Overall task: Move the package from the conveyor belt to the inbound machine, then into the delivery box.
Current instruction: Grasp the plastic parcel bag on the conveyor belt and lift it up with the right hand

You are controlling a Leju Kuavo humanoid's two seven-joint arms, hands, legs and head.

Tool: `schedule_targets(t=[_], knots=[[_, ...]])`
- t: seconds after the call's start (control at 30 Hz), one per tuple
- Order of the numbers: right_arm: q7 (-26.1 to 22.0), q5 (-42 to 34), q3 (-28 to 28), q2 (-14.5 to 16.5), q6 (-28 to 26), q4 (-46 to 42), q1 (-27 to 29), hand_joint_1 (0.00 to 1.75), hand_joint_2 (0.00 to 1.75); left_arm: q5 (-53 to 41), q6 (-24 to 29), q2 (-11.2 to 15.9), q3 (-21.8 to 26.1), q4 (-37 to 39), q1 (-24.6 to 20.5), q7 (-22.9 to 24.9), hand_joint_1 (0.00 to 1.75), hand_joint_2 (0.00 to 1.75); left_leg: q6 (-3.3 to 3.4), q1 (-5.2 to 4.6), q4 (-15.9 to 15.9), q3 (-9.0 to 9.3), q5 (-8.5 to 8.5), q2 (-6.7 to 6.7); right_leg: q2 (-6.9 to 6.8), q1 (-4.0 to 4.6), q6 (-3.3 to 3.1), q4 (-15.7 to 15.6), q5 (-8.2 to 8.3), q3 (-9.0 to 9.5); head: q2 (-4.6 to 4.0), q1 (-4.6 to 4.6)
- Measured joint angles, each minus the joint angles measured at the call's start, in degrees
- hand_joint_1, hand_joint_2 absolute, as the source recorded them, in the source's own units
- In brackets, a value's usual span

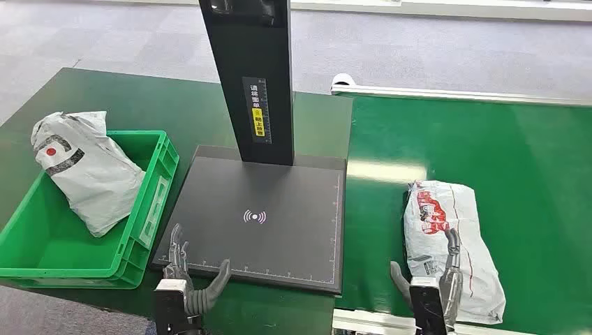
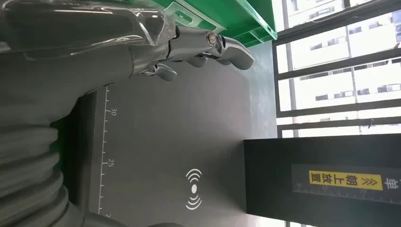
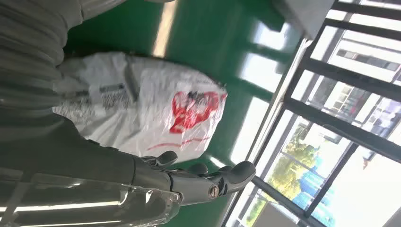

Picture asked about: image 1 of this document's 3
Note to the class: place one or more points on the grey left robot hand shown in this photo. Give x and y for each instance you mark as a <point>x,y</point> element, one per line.
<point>203,298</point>

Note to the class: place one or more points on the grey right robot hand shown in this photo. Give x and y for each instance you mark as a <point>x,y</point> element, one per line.
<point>452,286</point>

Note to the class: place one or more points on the white package with red print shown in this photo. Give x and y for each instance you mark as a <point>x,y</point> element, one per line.
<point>430,240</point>

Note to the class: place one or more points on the green conveyor belt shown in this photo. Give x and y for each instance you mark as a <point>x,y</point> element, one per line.
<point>508,162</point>

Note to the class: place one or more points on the grey package with red dot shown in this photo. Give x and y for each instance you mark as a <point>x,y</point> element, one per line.
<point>92,180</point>

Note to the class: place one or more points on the white conveyor roller cap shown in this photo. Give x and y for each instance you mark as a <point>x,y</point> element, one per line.
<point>343,79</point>

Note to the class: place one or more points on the clear crate label holder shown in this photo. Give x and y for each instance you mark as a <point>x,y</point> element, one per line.
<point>155,212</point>

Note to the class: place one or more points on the green plastic crate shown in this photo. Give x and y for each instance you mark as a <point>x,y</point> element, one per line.
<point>55,249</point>

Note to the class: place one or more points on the black and yellow column label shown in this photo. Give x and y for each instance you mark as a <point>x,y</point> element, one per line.
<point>257,111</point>

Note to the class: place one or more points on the black scanner column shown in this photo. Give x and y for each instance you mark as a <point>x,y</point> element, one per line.
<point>252,55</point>

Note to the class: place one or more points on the white skirting strip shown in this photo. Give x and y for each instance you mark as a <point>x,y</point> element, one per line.
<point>439,8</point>

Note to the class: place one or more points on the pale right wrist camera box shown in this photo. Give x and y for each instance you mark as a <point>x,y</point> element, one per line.
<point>428,307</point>

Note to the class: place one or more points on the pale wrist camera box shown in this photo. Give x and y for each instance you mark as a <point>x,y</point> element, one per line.
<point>428,307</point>
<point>169,305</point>

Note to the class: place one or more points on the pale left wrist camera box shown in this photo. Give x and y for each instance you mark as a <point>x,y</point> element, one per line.
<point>169,305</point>

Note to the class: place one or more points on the short aluminium conveyor rail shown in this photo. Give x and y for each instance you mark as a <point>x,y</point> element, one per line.
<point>370,323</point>

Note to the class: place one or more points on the black scanner base plate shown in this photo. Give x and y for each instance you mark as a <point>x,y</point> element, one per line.
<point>277,231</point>

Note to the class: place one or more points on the long aluminium conveyor rail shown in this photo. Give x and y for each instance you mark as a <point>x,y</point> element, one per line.
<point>462,95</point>

